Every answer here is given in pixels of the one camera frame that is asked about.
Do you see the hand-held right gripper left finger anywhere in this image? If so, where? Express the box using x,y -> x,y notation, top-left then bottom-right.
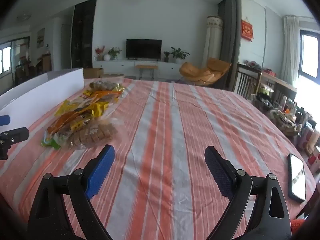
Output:
27,144 -> 116,240

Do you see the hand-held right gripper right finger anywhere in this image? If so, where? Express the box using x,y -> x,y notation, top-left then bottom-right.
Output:
204,145 -> 292,240

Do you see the clear bag with green label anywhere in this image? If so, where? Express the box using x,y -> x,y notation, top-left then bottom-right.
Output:
41,119 -> 125,150

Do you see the white cardboard box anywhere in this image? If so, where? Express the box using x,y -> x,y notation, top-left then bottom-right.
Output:
0,67 -> 85,117

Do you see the long yellow snack packet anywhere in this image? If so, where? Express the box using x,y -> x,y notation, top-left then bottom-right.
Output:
54,99 -> 111,117

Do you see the orange yellow snack packet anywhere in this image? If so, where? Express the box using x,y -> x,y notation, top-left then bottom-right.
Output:
95,90 -> 125,103

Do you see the yellow packet with red label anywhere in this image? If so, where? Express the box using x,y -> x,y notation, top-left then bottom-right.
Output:
80,89 -> 100,101

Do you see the clear bag of brown balls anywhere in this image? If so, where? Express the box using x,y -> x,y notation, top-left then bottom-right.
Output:
89,81 -> 125,93

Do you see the dark dining table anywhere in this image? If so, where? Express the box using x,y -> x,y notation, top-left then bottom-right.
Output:
15,60 -> 42,81

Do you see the orange striped tablecloth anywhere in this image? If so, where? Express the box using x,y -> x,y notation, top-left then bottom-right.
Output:
0,78 -> 317,240

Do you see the balcony glass door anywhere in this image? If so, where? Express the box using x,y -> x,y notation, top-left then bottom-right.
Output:
0,37 -> 30,77

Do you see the wooden dining chair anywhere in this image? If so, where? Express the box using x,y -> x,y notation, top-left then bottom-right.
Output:
41,54 -> 52,72

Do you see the black smartphone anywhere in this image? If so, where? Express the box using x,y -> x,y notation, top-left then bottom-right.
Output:
287,153 -> 307,203

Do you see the row of bottles and packets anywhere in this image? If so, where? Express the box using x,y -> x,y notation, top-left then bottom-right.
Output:
251,91 -> 320,174

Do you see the dark wooden chair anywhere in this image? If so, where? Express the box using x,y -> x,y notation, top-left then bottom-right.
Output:
234,63 -> 263,98

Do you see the brown cardboard box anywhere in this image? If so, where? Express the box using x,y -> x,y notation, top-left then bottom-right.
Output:
83,67 -> 104,79

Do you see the orange lounge chair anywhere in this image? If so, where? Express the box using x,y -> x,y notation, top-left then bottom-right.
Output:
179,57 -> 232,87

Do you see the white television cabinet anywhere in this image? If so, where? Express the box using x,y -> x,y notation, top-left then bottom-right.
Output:
92,59 -> 187,80

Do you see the wooden side table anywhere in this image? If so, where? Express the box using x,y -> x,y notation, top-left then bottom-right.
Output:
260,70 -> 298,93

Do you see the wooden bench with metal legs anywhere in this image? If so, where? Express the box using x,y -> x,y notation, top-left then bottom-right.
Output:
135,65 -> 159,80

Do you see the dark glass cabinet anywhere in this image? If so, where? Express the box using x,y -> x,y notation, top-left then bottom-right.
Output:
71,0 -> 97,69

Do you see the leafy plant in vase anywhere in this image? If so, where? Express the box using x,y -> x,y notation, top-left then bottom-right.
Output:
108,47 -> 122,61

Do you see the large potted plant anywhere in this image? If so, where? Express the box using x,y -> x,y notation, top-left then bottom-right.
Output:
170,47 -> 190,64

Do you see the black television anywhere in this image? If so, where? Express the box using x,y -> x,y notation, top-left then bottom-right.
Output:
126,39 -> 162,60

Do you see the covered standing air conditioner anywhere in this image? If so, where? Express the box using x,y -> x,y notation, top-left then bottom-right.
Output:
201,16 -> 224,67

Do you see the white curtain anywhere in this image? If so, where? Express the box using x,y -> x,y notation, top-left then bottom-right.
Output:
280,16 -> 300,85

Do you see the grey curtain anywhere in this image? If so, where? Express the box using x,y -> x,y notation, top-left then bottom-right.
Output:
218,0 -> 242,87

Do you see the bright window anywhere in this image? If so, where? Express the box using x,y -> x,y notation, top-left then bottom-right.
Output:
300,29 -> 320,80

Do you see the framed wall picture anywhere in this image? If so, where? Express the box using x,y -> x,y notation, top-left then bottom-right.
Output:
37,28 -> 45,49

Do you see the red wall hanging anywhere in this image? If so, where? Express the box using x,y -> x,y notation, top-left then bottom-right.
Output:
241,17 -> 254,42

